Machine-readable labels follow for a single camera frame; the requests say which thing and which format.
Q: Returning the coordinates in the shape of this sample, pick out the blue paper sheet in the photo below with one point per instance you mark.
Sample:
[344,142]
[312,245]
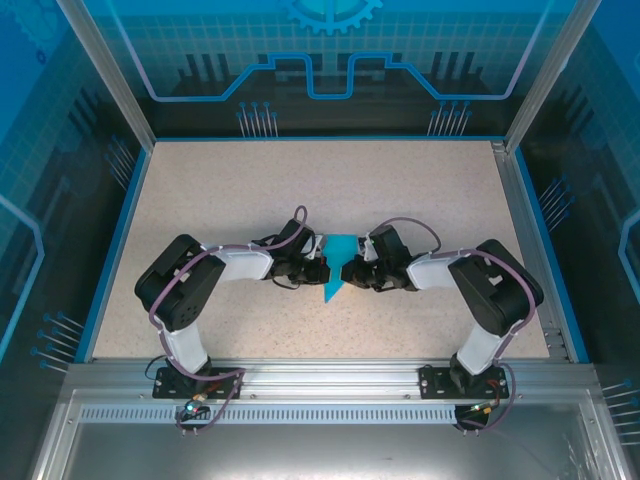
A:
[337,250]

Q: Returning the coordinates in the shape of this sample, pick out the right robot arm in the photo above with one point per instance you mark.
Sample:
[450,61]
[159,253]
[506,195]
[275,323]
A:
[495,295]

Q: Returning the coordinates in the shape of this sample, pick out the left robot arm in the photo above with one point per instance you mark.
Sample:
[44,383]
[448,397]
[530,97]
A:
[190,300]

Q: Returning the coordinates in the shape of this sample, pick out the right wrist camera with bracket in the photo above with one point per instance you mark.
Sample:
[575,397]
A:
[369,252]

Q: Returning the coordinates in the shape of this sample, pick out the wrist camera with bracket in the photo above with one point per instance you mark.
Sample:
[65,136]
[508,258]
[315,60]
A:
[319,247]
[369,252]

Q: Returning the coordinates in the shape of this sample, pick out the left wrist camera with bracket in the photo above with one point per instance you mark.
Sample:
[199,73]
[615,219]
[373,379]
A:
[319,247]

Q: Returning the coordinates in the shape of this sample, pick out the aluminium mounting rail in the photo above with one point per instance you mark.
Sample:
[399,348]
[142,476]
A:
[325,372]

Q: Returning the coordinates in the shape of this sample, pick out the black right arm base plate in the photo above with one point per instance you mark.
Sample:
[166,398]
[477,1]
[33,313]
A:
[432,382]

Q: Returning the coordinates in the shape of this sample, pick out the aluminium side rail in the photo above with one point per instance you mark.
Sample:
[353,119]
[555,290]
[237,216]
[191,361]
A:
[515,200]

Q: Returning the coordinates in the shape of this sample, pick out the metal tray frame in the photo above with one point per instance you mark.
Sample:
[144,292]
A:
[320,455]

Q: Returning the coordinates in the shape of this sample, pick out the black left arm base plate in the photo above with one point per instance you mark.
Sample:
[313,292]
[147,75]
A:
[165,387]

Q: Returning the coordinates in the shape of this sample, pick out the aluminium frame post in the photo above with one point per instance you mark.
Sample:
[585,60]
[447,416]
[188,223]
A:
[545,85]
[114,85]

